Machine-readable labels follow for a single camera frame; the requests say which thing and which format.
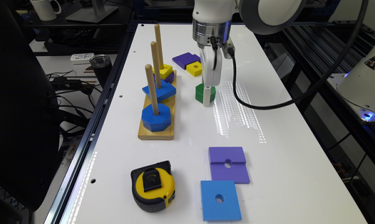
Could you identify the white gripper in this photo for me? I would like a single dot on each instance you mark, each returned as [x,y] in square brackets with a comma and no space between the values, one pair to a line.
[212,66]

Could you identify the green octagonal block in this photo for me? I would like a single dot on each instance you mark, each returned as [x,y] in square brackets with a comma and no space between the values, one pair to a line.
[200,92]

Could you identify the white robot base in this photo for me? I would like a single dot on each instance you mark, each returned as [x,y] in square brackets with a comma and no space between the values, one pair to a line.
[357,87]

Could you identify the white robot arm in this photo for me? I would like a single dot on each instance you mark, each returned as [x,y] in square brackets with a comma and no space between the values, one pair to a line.
[211,25]

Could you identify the small yellow square block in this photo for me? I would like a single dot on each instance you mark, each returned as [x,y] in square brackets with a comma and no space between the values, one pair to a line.
[194,68]

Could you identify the purple round block on peg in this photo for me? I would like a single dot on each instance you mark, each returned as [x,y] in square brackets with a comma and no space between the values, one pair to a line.
[170,78]

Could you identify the small purple stepped block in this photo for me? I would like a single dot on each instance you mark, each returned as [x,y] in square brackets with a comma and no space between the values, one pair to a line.
[185,59]

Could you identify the blue square block on peg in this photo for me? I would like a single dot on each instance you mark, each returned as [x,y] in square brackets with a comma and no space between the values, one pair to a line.
[167,90]

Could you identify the yellow square block on peg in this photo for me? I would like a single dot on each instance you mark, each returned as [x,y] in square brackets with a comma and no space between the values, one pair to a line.
[164,73]

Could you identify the blue octagonal block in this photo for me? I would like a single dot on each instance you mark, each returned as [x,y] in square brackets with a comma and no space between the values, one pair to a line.
[155,123]

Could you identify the large purple square block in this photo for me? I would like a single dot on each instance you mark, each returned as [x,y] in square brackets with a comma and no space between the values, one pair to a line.
[228,163]

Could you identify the large blue square block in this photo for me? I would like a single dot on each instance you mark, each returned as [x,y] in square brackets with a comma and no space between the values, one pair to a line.
[219,200]

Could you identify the wooden peg base board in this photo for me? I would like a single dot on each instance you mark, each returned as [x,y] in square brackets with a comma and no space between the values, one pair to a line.
[168,133]

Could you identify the front wooden peg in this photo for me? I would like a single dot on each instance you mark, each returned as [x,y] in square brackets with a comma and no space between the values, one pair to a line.
[152,89]

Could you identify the middle wooden peg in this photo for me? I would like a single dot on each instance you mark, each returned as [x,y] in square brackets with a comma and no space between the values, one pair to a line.
[154,51]

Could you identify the black tumbler cup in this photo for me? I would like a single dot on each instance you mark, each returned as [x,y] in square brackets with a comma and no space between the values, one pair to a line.
[102,67]

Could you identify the yellow black tape measure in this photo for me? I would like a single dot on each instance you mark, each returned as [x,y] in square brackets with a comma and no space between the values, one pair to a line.
[153,186]

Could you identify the white remote device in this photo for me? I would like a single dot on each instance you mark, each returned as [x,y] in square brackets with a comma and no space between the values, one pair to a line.
[78,59]

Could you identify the grey monitor stand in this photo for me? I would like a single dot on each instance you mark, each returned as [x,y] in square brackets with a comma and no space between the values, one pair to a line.
[97,13]

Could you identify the white mug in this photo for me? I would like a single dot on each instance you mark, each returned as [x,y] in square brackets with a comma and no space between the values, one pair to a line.
[44,9]

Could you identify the black office chair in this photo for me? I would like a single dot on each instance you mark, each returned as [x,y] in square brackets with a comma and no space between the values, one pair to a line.
[29,132]

